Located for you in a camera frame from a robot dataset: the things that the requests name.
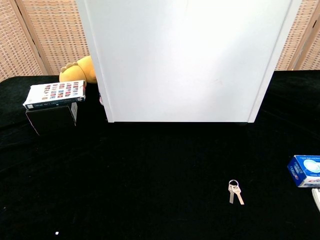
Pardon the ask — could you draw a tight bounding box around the black tablecloth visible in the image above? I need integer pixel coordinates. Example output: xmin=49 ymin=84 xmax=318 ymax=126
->
xmin=0 ymin=69 xmax=320 ymax=240

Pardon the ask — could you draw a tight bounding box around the spiral notebook with red sketches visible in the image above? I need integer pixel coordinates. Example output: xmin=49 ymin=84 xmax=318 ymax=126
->
xmin=311 ymin=187 xmax=320 ymax=211

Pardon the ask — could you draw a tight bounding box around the white cabinet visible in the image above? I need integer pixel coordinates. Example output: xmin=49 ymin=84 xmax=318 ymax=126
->
xmin=75 ymin=0 xmax=303 ymax=124

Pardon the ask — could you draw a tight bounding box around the wicker folding screen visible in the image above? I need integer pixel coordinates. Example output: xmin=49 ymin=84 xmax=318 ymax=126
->
xmin=274 ymin=0 xmax=320 ymax=72
xmin=0 ymin=0 xmax=91 ymax=82

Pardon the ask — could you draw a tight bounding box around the blue toothpaste box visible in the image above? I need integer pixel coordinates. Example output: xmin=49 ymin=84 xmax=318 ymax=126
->
xmin=286 ymin=154 xmax=320 ymax=188

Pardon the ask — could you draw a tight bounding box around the silver key bunch with ring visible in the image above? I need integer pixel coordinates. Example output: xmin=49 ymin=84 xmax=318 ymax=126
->
xmin=227 ymin=179 xmax=245 ymax=206

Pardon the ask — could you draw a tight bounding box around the yellow plush toy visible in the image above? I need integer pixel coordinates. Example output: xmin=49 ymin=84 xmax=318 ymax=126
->
xmin=58 ymin=55 xmax=99 ymax=84

